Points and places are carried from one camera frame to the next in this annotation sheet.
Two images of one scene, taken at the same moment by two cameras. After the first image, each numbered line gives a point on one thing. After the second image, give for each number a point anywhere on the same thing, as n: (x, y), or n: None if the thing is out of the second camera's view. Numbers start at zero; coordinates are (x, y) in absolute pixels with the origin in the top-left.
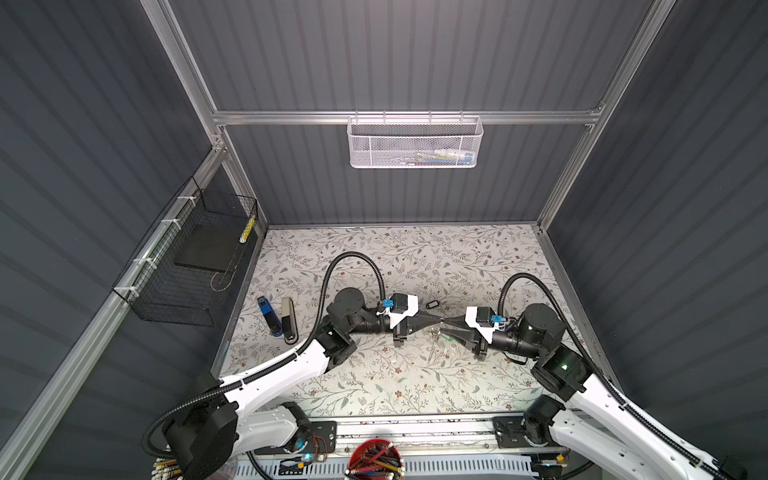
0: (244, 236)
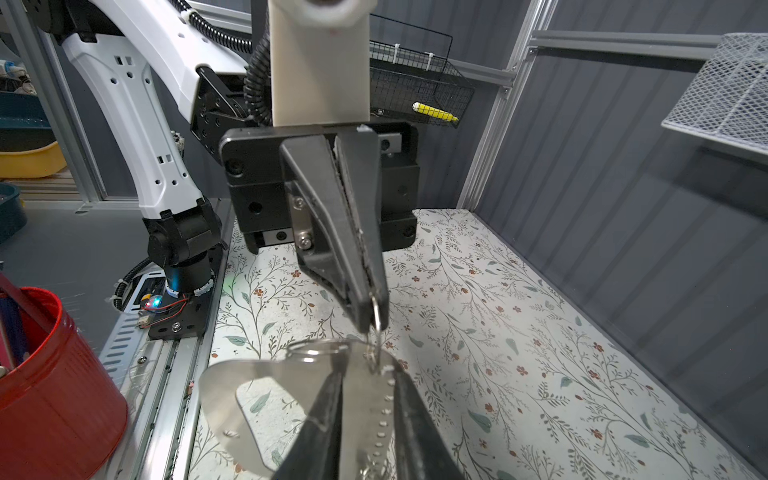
0: (420, 107)
